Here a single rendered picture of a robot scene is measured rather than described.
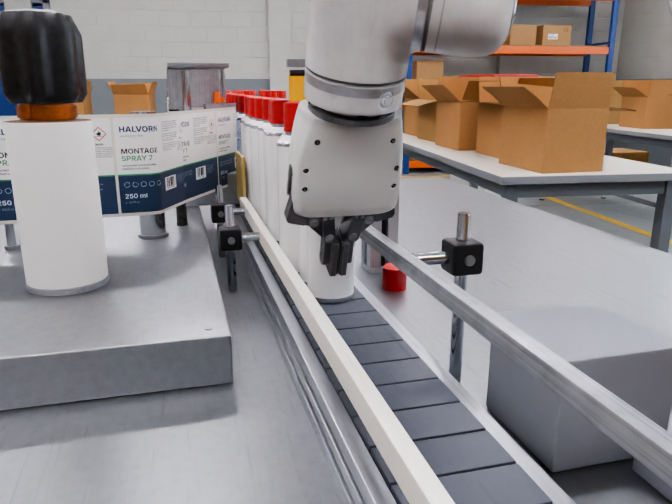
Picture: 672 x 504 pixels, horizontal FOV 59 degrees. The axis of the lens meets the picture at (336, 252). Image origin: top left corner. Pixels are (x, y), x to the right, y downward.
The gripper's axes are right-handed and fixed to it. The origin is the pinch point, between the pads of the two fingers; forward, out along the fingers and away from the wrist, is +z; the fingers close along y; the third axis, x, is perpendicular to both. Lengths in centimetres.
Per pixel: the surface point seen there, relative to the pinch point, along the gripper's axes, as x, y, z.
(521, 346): 26.0, -3.3, -11.2
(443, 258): 8.0, -7.5, -4.2
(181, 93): -66, 13, 8
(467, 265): 9.2, -9.3, -4.1
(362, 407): 23.2, 4.5, -4.4
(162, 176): -36.6, 16.9, 10.2
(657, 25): -637, -610, 130
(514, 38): -657, -418, 157
